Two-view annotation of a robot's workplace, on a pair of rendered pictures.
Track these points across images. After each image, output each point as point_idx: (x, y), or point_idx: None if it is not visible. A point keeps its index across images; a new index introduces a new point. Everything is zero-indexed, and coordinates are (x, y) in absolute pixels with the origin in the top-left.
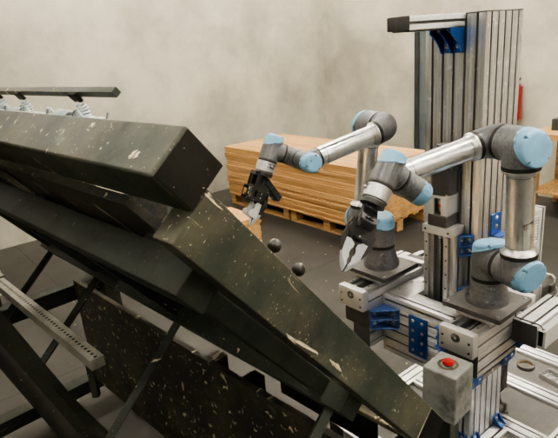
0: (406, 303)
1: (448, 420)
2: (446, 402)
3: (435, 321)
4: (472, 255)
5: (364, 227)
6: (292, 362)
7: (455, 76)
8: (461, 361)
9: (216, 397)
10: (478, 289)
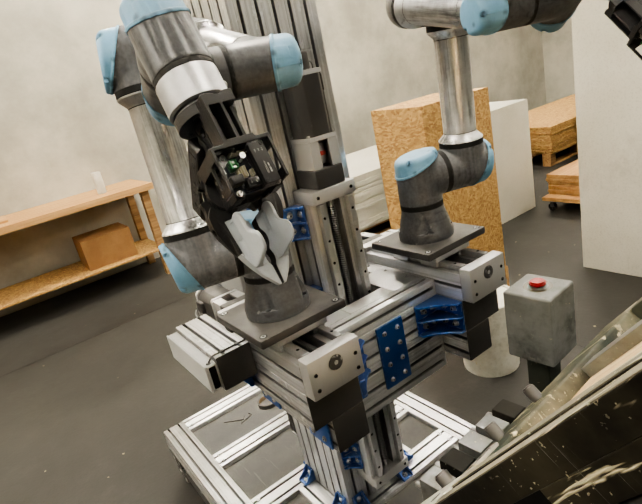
0: (367, 318)
1: (573, 344)
2: (570, 323)
3: (410, 305)
4: (418, 178)
5: None
6: None
7: None
8: (527, 278)
9: None
10: (440, 216)
